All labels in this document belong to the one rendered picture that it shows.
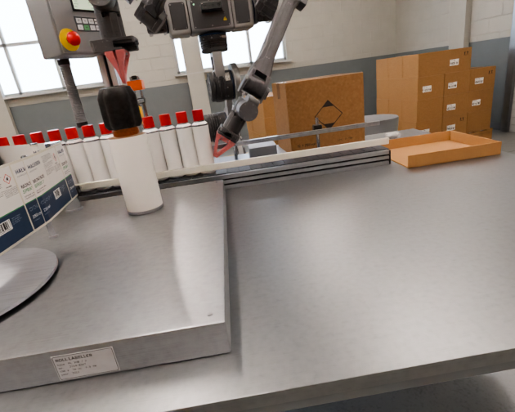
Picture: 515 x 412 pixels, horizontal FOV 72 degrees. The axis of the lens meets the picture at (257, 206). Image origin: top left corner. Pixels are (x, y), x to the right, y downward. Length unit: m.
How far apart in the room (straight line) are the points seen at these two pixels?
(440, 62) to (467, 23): 1.72
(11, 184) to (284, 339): 0.59
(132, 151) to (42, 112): 6.15
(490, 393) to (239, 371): 0.97
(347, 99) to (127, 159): 0.87
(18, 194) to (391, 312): 0.71
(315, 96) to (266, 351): 1.05
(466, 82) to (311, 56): 3.07
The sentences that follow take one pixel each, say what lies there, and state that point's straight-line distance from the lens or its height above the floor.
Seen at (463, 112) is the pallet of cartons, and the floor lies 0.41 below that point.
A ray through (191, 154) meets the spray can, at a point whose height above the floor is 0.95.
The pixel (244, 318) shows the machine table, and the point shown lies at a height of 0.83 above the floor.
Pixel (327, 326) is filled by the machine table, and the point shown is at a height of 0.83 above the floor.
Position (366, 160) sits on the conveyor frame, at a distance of 1.21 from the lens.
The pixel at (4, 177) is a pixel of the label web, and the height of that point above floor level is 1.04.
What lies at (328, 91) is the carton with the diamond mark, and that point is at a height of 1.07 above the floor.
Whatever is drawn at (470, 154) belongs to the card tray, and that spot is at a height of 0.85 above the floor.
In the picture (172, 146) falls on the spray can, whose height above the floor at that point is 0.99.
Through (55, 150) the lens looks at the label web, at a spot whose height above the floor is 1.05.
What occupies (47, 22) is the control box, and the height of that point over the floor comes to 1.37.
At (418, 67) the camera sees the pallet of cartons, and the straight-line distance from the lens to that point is 4.61.
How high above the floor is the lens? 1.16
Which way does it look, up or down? 20 degrees down
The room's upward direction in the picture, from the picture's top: 8 degrees counter-clockwise
